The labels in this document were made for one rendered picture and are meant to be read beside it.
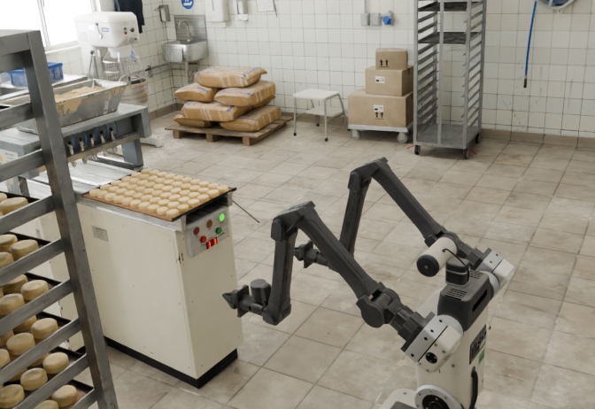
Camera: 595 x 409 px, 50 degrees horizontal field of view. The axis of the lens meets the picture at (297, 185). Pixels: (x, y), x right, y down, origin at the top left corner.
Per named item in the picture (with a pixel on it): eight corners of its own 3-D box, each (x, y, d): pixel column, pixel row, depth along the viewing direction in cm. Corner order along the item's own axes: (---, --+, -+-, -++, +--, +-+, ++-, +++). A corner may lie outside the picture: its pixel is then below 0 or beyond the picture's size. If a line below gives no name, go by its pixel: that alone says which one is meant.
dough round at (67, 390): (49, 406, 135) (46, 399, 134) (60, 391, 139) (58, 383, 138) (70, 408, 134) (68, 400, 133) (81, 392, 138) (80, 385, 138)
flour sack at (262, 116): (253, 134, 650) (252, 120, 644) (219, 131, 667) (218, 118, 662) (285, 116, 709) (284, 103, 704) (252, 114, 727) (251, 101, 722)
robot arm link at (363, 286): (287, 201, 183) (307, 188, 191) (266, 224, 193) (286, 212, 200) (389, 321, 177) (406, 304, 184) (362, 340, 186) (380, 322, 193)
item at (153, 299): (103, 348, 333) (70, 190, 300) (152, 317, 358) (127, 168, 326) (198, 395, 293) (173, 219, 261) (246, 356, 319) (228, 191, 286)
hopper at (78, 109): (1, 132, 299) (-6, 103, 294) (97, 104, 341) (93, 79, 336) (35, 139, 283) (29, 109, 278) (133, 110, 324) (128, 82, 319)
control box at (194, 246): (187, 256, 272) (182, 227, 267) (224, 235, 290) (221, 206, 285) (193, 258, 270) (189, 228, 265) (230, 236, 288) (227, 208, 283)
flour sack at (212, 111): (178, 119, 677) (175, 104, 671) (199, 110, 712) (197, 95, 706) (235, 123, 647) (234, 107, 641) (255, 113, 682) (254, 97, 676)
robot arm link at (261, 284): (274, 326, 210) (289, 312, 216) (269, 297, 206) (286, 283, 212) (247, 316, 217) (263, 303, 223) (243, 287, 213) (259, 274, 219)
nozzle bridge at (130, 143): (-1, 203, 306) (-18, 135, 294) (118, 159, 360) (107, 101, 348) (38, 216, 288) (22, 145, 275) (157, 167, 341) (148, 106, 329)
